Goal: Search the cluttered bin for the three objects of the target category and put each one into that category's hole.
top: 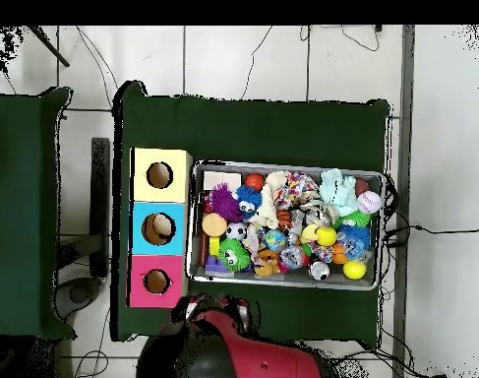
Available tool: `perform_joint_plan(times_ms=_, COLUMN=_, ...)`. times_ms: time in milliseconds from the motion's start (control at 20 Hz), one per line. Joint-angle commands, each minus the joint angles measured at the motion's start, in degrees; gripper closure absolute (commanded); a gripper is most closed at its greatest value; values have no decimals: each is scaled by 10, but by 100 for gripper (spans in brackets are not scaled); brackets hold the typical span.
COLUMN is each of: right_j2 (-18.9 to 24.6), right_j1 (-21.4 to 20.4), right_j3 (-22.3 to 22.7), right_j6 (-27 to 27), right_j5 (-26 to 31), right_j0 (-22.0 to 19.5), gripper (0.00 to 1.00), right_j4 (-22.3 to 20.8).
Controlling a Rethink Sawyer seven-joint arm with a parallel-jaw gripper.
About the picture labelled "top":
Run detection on wooden box with three holes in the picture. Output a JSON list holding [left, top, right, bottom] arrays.
[[128, 147, 194, 309]]

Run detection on shallow mesh bin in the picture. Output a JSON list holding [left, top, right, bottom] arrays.
[[185, 158, 386, 291]]

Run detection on blue spiky ball with eyes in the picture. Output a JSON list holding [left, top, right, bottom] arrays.
[[234, 184, 264, 220]]

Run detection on purple spiky ball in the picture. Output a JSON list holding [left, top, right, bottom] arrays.
[[208, 182, 246, 223]]

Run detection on small soccer ball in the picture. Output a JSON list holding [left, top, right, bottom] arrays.
[[225, 220, 249, 241]]

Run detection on smooth orange ball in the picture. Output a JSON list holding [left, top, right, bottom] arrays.
[[244, 172, 266, 193]]

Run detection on green spiky ball with eyes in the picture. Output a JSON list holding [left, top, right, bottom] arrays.
[[217, 237, 252, 274]]

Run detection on globe print ball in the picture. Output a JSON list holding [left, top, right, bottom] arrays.
[[264, 228, 288, 253]]

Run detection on dark green table cloth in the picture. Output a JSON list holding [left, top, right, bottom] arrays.
[[110, 80, 391, 347]]

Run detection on mint green cloth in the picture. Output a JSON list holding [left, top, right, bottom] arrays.
[[318, 167, 360, 218]]

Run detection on white baseball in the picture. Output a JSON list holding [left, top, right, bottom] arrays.
[[355, 190, 383, 215]]

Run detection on yellow ball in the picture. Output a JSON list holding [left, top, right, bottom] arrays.
[[342, 259, 367, 282]]

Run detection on black upright stand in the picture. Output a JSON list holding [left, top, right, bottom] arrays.
[[89, 137, 111, 279]]

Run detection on grey rounded floor base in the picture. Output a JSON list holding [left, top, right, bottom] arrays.
[[53, 277, 102, 320]]

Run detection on green covered side table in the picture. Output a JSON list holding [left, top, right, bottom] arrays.
[[0, 87, 77, 341]]

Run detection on black tripod leg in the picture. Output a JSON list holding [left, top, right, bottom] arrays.
[[28, 25, 71, 68]]

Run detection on black power cable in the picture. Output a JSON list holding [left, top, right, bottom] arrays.
[[382, 223, 479, 247]]

